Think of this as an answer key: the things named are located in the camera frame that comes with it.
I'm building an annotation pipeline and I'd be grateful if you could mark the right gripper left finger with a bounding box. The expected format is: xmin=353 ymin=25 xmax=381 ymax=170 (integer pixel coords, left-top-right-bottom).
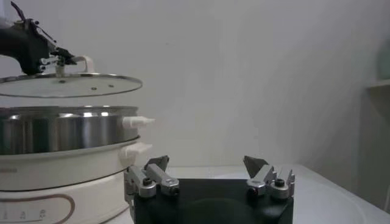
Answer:
xmin=124 ymin=154 xmax=180 ymax=199

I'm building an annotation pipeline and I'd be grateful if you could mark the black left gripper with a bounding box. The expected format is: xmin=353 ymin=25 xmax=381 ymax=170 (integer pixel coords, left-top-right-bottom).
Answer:
xmin=0 ymin=18 xmax=77 ymax=76

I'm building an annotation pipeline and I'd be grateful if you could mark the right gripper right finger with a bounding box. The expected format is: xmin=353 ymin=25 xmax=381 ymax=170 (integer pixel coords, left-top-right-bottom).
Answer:
xmin=243 ymin=155 xmax=296 ymax=201

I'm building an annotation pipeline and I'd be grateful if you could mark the round glass lid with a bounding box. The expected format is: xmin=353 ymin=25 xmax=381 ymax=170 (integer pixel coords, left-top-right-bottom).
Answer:
xmin=0 ymin=55 xmax=143 ymax=99

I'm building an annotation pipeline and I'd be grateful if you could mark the perforated steel steamer basket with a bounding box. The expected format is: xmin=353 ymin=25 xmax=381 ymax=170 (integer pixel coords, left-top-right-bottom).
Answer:
xmin=0 ymin=105 xmax=156 ymax=156

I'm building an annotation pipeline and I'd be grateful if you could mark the white electric cooker pot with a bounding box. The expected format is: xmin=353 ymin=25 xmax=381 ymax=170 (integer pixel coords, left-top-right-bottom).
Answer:
xmin=0 ymin=138 xmax=153 ymax=224

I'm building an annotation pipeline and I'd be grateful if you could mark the pale green box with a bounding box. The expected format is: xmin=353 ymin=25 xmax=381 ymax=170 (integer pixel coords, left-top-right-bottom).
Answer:
xmin=378 ymin=42 xmax=390 ymax=80

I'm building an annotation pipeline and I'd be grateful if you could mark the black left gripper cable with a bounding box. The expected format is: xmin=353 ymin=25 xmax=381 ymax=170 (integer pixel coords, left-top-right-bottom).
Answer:
xmin=10 ymin=1 xmax=27 ymax=22

